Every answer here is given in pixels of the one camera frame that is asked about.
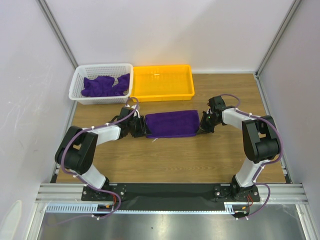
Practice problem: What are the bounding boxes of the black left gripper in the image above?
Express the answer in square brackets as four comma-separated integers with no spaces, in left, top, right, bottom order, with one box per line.
[127,115,152,139]

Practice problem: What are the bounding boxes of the purple towel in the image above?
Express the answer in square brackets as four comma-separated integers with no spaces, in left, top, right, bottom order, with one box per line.
[81,73,130,98]
[145,110,200,139]

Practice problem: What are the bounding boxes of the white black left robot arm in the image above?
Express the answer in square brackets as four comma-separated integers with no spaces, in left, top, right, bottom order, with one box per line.
[54,104,145,200]

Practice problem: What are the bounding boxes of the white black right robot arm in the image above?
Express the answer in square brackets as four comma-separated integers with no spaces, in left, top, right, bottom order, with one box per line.
[197,94,284,202]

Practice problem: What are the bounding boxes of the yellow plastic tray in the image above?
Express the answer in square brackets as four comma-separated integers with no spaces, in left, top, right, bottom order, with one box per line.
[130,64,195,102]

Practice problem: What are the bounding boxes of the purple towel in basket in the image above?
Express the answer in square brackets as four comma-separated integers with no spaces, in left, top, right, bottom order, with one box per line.
[81,73,130,98]

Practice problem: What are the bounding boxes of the white perforated plastic basket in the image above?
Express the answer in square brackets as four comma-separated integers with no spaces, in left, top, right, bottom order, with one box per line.
[68,63,134,105]

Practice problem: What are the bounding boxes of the white slotted cable duct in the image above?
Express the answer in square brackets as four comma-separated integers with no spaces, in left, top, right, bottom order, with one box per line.
[45,202,247,215]

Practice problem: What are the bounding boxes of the aluminium frame rail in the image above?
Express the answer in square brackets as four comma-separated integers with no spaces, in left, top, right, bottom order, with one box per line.
[35,183,309,205]

